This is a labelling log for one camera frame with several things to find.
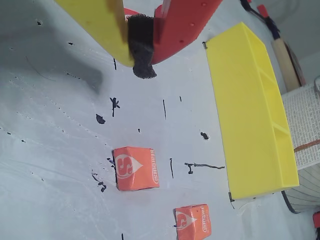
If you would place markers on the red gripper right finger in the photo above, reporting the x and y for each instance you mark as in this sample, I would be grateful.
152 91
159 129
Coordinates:
180 25

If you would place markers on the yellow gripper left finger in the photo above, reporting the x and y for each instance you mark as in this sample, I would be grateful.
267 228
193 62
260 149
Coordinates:
100 22

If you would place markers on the orange Starburst candy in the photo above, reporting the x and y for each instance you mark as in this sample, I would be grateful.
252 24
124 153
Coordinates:
136 170
192 222

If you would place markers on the yellow three-compartment box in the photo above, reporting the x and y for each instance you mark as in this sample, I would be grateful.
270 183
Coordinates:
237 112

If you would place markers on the small red plastic piece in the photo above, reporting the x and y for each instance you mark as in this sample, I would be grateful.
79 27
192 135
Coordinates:
262 10

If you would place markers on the white plastic table cover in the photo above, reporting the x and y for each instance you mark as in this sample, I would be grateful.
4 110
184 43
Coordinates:
62 125

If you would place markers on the wooden tool with dark grip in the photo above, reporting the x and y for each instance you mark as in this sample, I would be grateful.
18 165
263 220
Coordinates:
286 65

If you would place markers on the spray can with text label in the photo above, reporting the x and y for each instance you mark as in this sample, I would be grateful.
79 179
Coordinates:
302 120

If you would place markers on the small red object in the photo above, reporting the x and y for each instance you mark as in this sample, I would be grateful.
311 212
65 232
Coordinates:
316 220

